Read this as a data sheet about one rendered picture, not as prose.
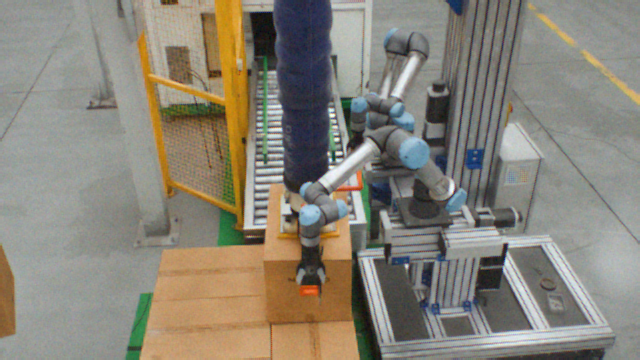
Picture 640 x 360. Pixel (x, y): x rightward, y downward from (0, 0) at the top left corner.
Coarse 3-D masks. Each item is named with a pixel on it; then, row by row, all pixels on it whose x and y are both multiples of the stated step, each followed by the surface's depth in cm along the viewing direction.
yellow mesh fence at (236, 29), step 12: (228, 0) 401; (240, 0) 507; (228, 12) 405; (240, 12) 512; (240, 24) 501; (240, 36) 503; (240, 48) 504; (240, 72) 484; (240, 84) 477; (240, 96) 476; (240, 108) 445; (240, 120) 451; (240, 132) 456; (240, 144) 462
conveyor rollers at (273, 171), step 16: (272, 80) 521; (272, 96) 498; (272, 112) 476; (272, 128) 455; (336, 128) 456; (256, 144) 439; (272, 144) 439; (336, 144) 437; (256, 160) 424; (272, 160) 425; (336, 160) 420; (256, 176) 411; (272, 176) 404; (256, 208) 380; (352, 208) 376; (256, 224) 365
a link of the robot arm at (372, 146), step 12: (372, 132) 250; (384, 132) 246; (372, 144) 247; (348, 156) 247; (360, 156) 246; (372, 156) 248; (336, 168) 245; (348, 168) 245; (360, 168) 248; (324, 180) 244; (336, 180) 244; (300, 192) 246; (312, 192) 242; (324, 192) 243; (312, 204) 240
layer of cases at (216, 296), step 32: (192, 256) 341; (224, 256) 341; (256, 256) 341; (160, 288) 321; (192, 288) 321; (224, 288) 321; (256, 288) 320; (160, 320) 303; (192, 320) 303; (224, 320) 303; (256, 320) 302; (352, 320) 302; (160, 352) 287; (192, 352) 287; (224, 352) 287; (256, 352) 286; (288, 352) 286; (320, 352) 286; (352, 352) 286
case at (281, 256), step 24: (336, 192) 320; (288, 240) 289; (336, 240) 289; (264, 264) 280; (288, 264) 280; (336, 264) 280; (288, 288) 288; (336, 288) 288; (288, 312) 297; (312, 312) 297; (336, 312) 298
